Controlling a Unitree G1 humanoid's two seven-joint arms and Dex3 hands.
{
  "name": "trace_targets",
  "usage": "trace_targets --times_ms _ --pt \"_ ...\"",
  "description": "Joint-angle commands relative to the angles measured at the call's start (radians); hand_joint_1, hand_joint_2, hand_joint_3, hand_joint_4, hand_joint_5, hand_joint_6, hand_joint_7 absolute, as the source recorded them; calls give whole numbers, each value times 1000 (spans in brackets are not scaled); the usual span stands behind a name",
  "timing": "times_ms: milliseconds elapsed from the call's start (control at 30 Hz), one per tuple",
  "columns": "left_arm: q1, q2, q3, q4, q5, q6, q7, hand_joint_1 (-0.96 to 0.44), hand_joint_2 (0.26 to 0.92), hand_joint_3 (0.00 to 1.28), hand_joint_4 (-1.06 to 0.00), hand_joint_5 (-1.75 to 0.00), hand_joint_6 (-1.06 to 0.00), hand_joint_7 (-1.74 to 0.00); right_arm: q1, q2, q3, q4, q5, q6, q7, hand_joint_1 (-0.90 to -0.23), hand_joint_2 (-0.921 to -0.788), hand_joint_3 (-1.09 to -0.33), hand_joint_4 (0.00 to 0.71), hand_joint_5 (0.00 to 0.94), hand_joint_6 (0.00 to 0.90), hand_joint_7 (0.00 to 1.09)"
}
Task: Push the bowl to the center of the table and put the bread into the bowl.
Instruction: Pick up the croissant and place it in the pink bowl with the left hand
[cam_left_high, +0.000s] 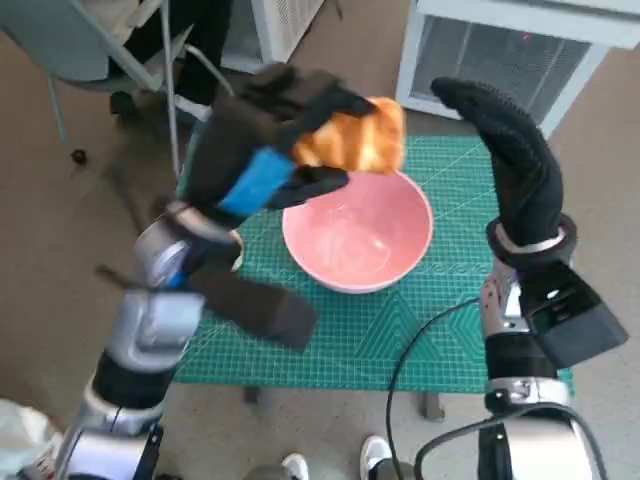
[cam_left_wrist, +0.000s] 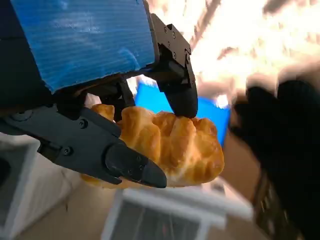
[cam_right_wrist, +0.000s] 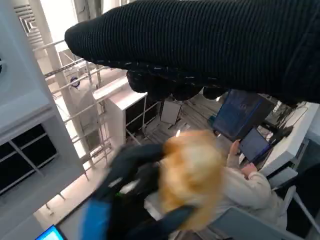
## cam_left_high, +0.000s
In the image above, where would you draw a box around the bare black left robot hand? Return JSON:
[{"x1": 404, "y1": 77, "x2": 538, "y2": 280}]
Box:
[{"x1": 182, "y1": 62, "x2": 379, "y2": 221}]

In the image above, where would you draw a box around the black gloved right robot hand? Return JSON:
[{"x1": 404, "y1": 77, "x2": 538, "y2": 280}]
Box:
[{"x1": 430, "y1": 76, "x2": 566, "y2": 247}]

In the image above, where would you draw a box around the toy bread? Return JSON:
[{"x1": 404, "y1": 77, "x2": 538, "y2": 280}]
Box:
[{"x1": 292, "y1": 95, "x2": 407, "y2": 176}]

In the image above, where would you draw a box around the pink bowl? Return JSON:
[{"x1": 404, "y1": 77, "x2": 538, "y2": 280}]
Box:
[{"x1": 281, "y1": 168, "x2": 434, "y2": 295}]

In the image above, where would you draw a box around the person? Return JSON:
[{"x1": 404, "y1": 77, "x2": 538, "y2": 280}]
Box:
[{"x1": 109, "y1": 0, "x2": 234, "y2": 121}]

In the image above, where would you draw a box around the white grille cabinet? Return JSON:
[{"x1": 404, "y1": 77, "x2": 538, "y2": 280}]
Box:
[
  {"x1": 219, "y1": 0, "x2": 326, "y2": 71},
  {"x1": 395, "y1": 0, "x2": 640, "y2": 139}
]

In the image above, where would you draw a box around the grey chair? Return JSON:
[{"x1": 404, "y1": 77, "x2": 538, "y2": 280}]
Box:
[{"x1": 0, "y1": 0, "x2": 236, "y2": 179}]

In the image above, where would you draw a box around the green cutting mat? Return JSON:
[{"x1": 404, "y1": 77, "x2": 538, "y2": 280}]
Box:
[{"x1": 172, "y1": 132, "x2": 575, "y2": 394}]

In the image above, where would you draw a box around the white shoe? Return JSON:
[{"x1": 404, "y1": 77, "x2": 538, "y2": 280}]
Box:
[
  {"x1": 282, "y1": 453, "x2": 310, "y2": 480},
  {"x1": 360, "y1": 435, "x2": 394, "y2": 474}
]

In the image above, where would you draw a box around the white bag with red print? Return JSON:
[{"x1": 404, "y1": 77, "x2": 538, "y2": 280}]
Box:
[{"x1": 0, "y1": 399, "x2": 66, "y2": 480}]

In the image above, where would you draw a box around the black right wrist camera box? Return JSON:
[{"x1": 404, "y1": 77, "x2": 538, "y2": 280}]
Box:
[{"x1": 519, "y1": 259, "x2": 630, "y2": 370}]

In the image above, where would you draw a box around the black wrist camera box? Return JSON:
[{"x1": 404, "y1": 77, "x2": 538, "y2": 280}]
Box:
[
  {"x1": 519, "y1": 259, "x2": 630, "y2": 370},
  {"x1": 187, "y1": 249, "x2": 320, "y2": 350}
]

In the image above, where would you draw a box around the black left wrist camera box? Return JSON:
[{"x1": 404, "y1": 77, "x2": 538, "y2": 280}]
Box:
[{"x1": 187, "y1": 249, "x2": 320, "y2": 350}]

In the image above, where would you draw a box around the black cable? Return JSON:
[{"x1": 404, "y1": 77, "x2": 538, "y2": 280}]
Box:
[
  {"x1": 414, "y1": 404, "x2": 611, "y2": 480},
  {"x1": 385, "y1": 297, "x2": 481, "y2": 480}
]

